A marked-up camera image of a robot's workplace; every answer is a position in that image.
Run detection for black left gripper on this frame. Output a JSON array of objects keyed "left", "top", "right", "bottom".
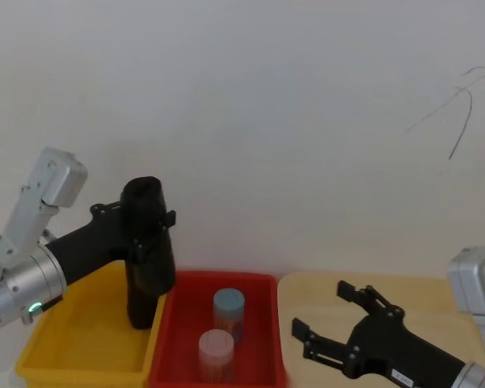
[{"left": 43, "top": 199, "right": 177, "bottom": 287}]

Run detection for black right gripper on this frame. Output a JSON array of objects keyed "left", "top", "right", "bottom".
[{"left": 291, "top": 280, "right": 466, "bottom": 382}]

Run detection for yellow plastic bin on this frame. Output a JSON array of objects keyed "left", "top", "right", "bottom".
[{"left": 15, "top": 260, "right": 169, "bottom": 388}]

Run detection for clear jar with blue lid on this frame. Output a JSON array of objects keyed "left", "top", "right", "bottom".
[{"left": 213, "top": 287, "right": 247, "bottom": 345}]

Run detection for red plastic bin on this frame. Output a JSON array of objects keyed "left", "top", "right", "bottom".
[{"left": 145, "top": 270, "right": 286, "bottom": 388}]

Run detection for clear jar with pink lid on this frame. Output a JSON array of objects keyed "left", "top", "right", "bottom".
[{"left": 197, "top": 328, "right": 236, "bottom": 383}]

